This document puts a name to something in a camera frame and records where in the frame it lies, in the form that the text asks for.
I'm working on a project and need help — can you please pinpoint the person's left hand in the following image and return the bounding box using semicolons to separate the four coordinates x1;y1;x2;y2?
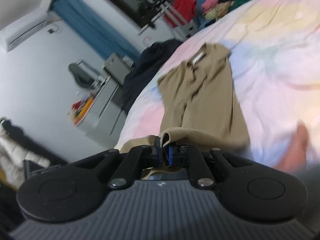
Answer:
274;122;309;173

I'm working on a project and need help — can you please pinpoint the orange box on dresser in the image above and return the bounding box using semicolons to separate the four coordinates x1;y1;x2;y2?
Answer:
71;96;94;126

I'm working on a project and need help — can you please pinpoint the white dresser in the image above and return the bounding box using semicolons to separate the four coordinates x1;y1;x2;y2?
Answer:
76;77;126;149

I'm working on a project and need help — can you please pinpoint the grey chair back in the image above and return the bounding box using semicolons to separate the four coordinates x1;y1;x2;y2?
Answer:
103;53;131;87

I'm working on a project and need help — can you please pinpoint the pastel bed sheet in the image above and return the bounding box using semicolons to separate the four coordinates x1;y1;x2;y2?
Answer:
116;0;319;166

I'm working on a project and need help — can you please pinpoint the dark navy garment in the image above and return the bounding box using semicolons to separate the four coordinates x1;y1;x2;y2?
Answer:
122;39;182;114

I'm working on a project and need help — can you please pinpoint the white air conditioner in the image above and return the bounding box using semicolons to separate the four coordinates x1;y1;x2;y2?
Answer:
1;9;48;52

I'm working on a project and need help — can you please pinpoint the left blue curtain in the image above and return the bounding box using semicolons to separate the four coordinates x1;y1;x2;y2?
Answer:
50;0;140;61

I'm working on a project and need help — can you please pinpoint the silver garment steamer stand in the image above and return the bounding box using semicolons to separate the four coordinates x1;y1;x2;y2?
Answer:
137;0;198;41

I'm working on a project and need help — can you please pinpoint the beige patterned garment in pile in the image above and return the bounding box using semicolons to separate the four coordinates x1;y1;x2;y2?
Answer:
204;1;234;20

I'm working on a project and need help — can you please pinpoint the red garment on stand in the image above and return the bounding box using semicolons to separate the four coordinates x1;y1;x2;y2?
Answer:
171;0;197;23

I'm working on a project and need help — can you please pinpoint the pink garment in pile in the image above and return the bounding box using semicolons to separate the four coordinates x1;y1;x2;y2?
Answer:
201;0;219;14

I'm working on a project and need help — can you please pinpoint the wavy frame mirror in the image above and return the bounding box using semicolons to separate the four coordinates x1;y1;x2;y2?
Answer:
68;60;104;89

